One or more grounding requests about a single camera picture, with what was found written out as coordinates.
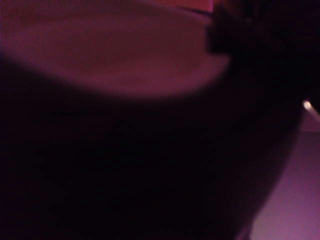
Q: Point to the black thermos cup with flip lid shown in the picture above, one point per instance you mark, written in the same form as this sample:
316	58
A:
125	162

